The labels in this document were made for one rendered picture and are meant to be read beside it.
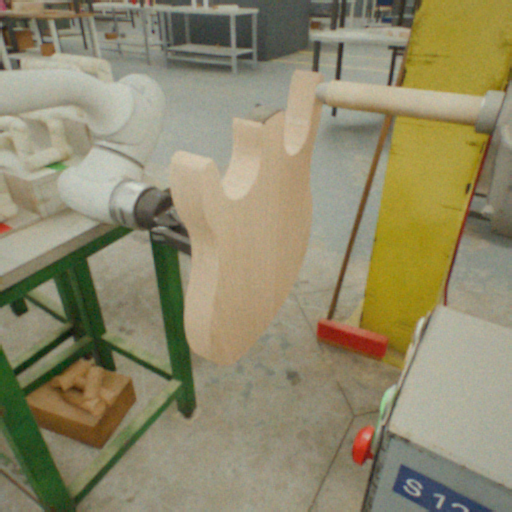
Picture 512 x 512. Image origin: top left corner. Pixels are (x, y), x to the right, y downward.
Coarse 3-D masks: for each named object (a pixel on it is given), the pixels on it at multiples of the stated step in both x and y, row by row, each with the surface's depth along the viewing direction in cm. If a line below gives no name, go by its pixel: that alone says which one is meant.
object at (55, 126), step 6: (48, 120) 93; (54, 120) 93; (60, 120) 94; (48, 126) 94; (54, 126) 93; (60, 126) 94; (54, 132) 94; (60, 132) 95; (54, 138) 95; (60, 138) 95; (66, 138) 96; (54, 144) 96; (60, 144) 96; (66, 144) 97
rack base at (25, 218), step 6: (18, 210) 95; (24, 210) 94; (18, 216) 92; (24, 216) 92; (30, 216) 92; (36, 216) 92; (6, 222) 90; (12, 222) 90; (18, 222) 90; (24, 222) 90; (30, 222) 91; (18, 228) 89; (0, 234) 86; (6, 234) 87
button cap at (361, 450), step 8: (360, 432) 43; (368, 432) 43; (360, 440) 42; (368, 440) 42; (352, 448) 43; (360, 448) 42; (368, 448) 42; (360, 456) 42; (368, 456) 43; (360, 464) 42
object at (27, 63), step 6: (24, 60) 101; (30, 60) 100; (36, 60) 99; (24, 66) 101; (30, 66) 100; (36, 66) 98; (42, 66) 97; (48, 66) 96; (54, 66) 96; (60, 66) 95; (66, 66) 94; (72, 66) 93
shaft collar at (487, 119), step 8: (488, 96) 46; (496, 96) 46; (504, 96) 45; (488, 104) 46; (496, 104) 45; (480, 112) 46; (488, 112) 46; (496, 112) 45; (480, 120) 46; (488, 120) 46; (496, 120) 46; (480, 128) 47; (488, 128) 47
